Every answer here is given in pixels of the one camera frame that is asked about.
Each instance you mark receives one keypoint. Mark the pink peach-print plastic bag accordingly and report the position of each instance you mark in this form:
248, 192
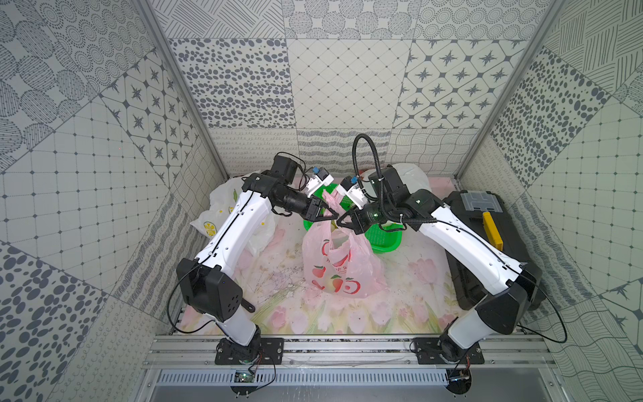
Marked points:
339, 262

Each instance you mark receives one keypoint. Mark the aluminium mounting rail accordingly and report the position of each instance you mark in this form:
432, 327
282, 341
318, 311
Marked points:
363, 351

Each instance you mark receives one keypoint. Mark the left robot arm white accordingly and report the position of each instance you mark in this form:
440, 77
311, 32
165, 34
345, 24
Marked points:
206, 282

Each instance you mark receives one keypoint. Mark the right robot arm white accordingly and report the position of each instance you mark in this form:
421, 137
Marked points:
510, 287

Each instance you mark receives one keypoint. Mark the plain white plastic bag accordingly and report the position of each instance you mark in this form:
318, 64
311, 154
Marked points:
411, 175

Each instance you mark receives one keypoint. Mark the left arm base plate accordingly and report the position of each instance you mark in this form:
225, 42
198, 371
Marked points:
268, 350

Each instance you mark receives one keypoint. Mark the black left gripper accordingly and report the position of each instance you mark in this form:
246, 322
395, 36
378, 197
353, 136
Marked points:
311, 206

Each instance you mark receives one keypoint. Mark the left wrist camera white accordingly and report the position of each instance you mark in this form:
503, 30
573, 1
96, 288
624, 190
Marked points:
320, 177

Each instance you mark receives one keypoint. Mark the black toolbox yellow handle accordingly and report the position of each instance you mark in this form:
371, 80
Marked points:
486, 214

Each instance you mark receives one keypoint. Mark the green plastic basket tray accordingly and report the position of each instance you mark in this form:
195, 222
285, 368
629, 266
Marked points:
382, 241

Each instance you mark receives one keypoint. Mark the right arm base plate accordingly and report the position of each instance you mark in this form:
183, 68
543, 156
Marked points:
434, 350

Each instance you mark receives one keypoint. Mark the white lemon-print plastic bag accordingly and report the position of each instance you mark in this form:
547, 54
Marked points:
222, 202

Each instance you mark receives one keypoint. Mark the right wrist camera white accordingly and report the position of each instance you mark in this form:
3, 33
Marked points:
350, 187

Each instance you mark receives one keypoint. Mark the floral pink table mat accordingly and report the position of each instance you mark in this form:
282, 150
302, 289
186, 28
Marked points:
419, 297

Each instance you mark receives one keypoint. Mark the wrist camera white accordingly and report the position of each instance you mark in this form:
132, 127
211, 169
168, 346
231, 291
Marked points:
320, 177
350, 187

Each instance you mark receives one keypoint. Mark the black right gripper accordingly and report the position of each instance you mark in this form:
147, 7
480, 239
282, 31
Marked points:
357, 224

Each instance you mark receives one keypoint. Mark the red black pipe wrench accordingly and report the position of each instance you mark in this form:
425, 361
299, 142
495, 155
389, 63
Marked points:
249, 307

